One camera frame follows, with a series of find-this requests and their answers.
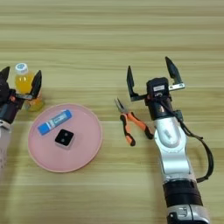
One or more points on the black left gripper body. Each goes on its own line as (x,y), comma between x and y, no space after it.
(11,109)

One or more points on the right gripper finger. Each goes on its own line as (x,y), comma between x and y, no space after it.
(173,71)
(131,83)

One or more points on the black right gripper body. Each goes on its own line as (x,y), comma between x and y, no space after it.
(160,109)

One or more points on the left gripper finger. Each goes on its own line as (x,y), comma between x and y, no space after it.
(4,73)
(37,84)

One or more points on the orange juice bottle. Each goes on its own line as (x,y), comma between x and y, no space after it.
(24,83)

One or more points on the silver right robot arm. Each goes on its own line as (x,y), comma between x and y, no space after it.
(172,151)

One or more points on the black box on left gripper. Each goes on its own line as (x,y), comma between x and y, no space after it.
(4,92)

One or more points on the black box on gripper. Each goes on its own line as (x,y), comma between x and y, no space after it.
(4,92)
(157,87)

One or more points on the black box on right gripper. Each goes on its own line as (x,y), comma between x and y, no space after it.
(157,87)

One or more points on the blue glue stick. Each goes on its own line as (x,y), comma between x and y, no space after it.
(54,122)

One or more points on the black square block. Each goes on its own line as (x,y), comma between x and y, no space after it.
(64,138)

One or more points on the pink round plate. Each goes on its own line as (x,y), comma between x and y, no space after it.
(49,157)

